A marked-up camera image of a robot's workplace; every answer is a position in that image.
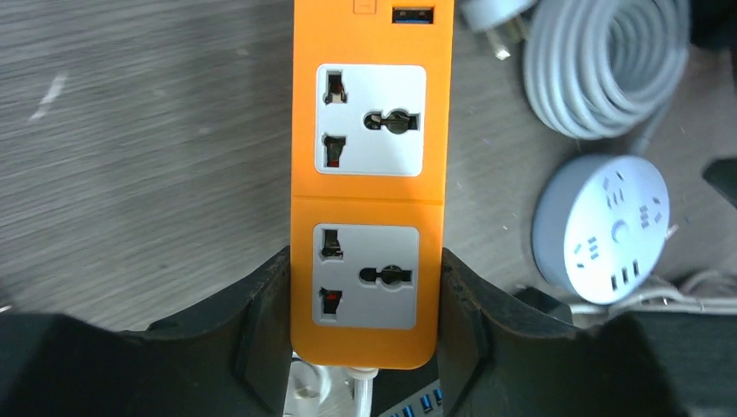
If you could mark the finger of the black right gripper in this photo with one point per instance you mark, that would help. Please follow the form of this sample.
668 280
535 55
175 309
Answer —
721 175

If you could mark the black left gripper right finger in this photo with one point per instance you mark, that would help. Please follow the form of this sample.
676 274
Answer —
497 356

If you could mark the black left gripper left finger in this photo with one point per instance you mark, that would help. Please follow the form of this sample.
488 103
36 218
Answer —
227 355

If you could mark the round blue power socket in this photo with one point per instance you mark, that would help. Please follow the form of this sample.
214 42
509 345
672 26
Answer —
600 226

